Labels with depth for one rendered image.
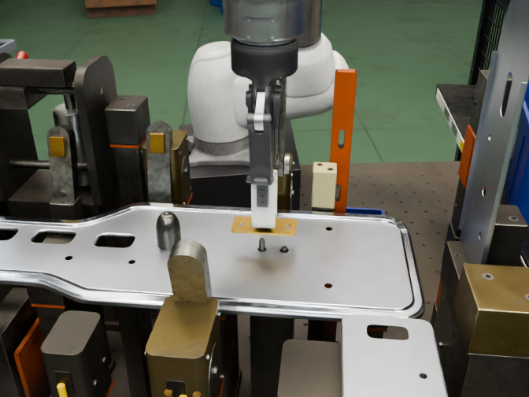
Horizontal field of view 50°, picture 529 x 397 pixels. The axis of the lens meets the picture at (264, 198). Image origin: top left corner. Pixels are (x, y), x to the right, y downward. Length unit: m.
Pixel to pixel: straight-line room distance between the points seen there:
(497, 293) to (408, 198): 0.92
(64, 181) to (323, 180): 0.40
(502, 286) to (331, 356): 0.20
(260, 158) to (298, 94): 0.74
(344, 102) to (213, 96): 0.58
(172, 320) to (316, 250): 0.25
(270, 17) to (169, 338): 0.33
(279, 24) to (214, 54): 0.76
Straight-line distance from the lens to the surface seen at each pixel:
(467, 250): 0.78
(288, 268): 0.73
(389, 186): 1.59
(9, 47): 1.20
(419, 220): 1.45
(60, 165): 0.94
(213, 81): 1.35
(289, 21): 0.61
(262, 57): 0.62
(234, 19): 0.61
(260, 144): 0.63
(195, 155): 1.45
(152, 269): 0.74
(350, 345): 0.63
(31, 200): 1.02
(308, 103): 1.39
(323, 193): 0.84
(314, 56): 1.34
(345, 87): 0.82
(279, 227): 0.74
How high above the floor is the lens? 1.43
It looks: 29 degrees down
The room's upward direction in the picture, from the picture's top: straight up
